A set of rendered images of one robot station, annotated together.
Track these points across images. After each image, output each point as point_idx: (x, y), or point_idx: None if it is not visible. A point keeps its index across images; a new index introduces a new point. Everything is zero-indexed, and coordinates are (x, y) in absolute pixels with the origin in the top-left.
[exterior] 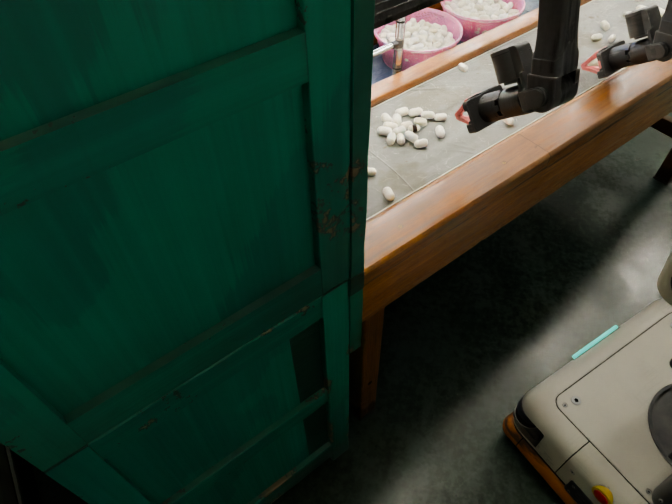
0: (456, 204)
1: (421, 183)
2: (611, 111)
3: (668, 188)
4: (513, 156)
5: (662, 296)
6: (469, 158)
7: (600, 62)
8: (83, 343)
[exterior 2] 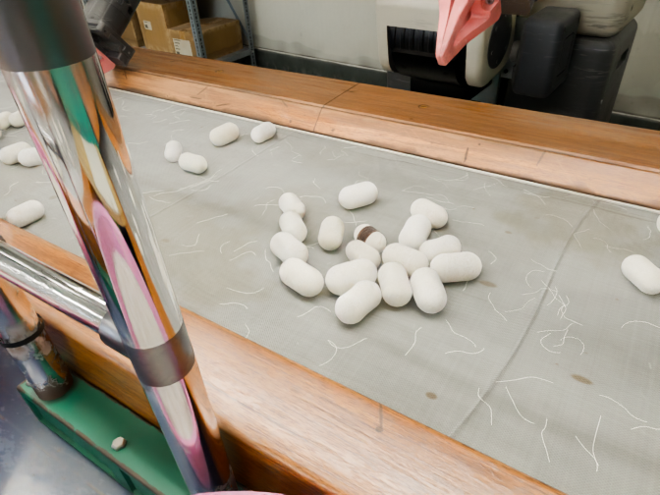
0: (598, 126)
1: (561, 195)
2: (216, 60)
3: None
4: (397, 102)
5: (484, 82)
6: (416, 157)
7: (97, 48)
8: None
